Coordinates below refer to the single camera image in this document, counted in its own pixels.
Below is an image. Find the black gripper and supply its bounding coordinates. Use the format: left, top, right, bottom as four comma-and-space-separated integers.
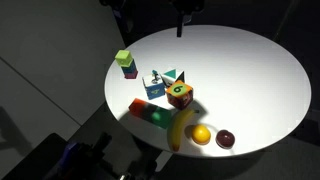
170, 0, 205, 38

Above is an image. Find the blue white plush cube four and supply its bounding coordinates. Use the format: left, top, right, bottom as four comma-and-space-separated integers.
142, 71, 167, 101

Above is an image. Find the orange plush cube nine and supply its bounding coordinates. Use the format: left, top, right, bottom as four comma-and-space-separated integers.
165, 79, 194, 110

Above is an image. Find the orange square foam block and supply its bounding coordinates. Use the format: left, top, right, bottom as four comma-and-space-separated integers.
128, 97, 147, 118

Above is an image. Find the green square foam block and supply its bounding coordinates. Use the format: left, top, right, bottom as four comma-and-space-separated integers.
150, 107, 174, 130

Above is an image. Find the yellow toy banana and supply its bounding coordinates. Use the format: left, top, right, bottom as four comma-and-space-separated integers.
167, 108, 200, 152

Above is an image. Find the round orange toy fruit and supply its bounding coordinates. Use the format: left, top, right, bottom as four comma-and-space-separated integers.
191, 124, 212, 146

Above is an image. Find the dark red toy plum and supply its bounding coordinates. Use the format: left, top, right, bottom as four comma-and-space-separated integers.
215, 129, 236, 149

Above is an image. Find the lime green cube block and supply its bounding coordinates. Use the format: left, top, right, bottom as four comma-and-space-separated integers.
114, 49, 134, 68

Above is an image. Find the blue cube block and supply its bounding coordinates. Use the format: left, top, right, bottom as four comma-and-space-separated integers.
121, 59, 138, 76

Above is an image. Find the magenta cube block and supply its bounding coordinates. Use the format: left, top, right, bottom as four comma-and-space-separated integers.
124, 69, 139, 80

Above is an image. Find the black camera rig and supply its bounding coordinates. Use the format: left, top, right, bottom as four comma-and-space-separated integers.
43, 131, 158, 180

